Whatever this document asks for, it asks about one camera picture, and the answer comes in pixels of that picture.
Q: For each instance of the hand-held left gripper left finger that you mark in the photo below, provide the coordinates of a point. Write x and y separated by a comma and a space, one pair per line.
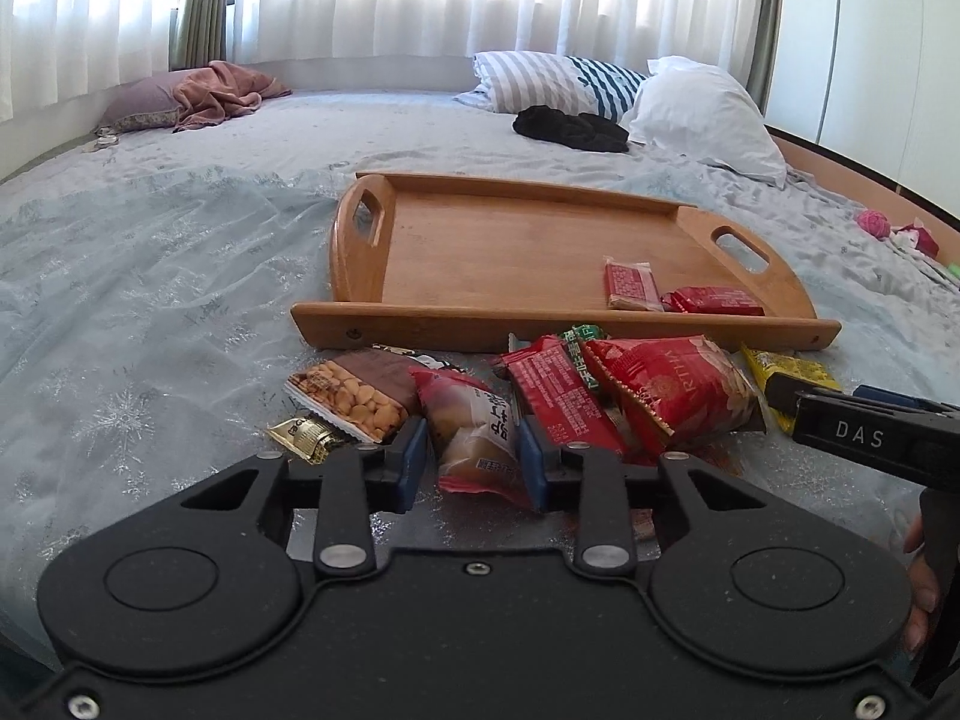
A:
409, 461

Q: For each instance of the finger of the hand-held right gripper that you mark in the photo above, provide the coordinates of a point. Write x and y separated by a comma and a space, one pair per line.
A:
892, 392
784, 394

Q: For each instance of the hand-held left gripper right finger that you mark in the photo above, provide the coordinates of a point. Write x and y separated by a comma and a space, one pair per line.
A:
534, 465

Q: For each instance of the yellow snack packet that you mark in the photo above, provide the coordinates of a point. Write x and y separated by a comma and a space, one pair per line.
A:
780, 364

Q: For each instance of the clear red bread packet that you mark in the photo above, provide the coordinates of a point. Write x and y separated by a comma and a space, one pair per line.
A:
469, 427

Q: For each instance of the long red snack packet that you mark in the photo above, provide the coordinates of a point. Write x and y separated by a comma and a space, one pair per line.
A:
559, 390

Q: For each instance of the gold snack packet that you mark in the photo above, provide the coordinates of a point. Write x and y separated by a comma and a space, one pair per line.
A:
304, 436

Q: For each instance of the large red snack bag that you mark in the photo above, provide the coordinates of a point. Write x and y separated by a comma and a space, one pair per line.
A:
675, 390

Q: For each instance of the person's right hand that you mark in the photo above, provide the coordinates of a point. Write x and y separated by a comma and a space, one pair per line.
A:
921, 600

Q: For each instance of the peanut bar packet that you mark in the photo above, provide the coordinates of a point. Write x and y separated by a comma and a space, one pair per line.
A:
352, 394

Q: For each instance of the black and white snack packet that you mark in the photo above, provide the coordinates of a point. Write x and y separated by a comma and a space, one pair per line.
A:
409, 355

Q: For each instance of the small red snack packet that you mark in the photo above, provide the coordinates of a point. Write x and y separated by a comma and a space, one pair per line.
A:
712, 301

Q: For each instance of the green snack packet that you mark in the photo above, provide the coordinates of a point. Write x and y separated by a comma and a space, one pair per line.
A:
585, 334

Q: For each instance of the pink yarn ball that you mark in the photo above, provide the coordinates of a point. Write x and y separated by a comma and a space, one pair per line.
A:
874, 223

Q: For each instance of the red wafer packet clear ends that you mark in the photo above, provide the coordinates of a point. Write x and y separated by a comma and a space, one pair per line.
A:
630, 283

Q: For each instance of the white pillow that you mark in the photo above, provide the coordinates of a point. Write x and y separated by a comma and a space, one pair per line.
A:
697, 112

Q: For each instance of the bed with grey sheet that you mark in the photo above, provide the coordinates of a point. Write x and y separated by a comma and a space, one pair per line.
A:
390, 131

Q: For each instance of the black cloth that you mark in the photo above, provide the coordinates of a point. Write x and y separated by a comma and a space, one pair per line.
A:
570, 127

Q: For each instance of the teal striped pillow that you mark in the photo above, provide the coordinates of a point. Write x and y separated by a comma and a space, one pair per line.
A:
611, 86

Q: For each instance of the green curtain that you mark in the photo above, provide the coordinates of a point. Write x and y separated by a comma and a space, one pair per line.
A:
769, 30
202, 7

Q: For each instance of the grey striped pillow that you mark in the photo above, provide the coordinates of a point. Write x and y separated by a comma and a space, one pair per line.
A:
525, 79

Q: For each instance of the pink cloth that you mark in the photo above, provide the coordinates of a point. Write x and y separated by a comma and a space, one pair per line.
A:
225, 90

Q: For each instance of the small trinkets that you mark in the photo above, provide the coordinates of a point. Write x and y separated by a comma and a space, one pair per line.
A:
103, 140

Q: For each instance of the purple pillow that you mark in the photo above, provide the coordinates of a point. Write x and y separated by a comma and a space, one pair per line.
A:
142, 101

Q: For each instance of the white sheer curtain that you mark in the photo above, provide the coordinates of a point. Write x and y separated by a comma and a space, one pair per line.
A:
450, 0

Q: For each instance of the wooden bed frame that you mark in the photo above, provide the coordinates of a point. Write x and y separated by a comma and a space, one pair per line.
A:
862, 165

